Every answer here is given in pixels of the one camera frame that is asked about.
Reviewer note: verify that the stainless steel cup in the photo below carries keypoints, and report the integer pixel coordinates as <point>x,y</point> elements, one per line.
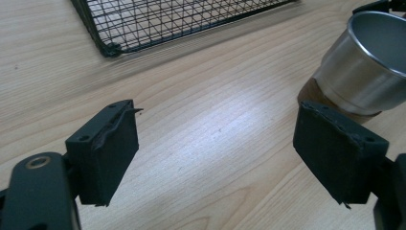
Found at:
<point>360,67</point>

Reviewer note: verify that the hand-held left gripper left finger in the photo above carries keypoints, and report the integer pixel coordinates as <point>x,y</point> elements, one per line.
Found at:
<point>102,153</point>

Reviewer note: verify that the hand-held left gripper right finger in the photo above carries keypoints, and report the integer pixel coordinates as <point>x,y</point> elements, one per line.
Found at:
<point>335,150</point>

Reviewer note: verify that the black object behind cup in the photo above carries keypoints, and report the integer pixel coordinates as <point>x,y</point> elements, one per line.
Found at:
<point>381,5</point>

